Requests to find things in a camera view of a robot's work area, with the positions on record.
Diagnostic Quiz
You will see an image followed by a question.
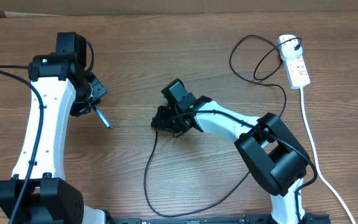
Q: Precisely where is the blue Samsung Galaxy smartphone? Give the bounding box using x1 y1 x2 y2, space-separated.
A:
93 106 113 130

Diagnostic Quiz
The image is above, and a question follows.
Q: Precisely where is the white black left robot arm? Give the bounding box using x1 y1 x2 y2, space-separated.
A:
0 32 112 223

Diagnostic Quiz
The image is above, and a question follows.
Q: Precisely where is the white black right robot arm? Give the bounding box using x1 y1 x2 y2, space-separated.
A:
151 78 316 223

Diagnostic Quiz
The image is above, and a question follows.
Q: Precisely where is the white USB charger plug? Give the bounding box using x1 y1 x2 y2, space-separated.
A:
278 34 303 61

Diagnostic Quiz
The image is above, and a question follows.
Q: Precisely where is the white power strip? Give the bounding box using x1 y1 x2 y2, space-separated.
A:
284 56 311 90

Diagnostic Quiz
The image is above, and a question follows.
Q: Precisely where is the white power strip cord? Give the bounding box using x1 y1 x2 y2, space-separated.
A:
299 86 357 224

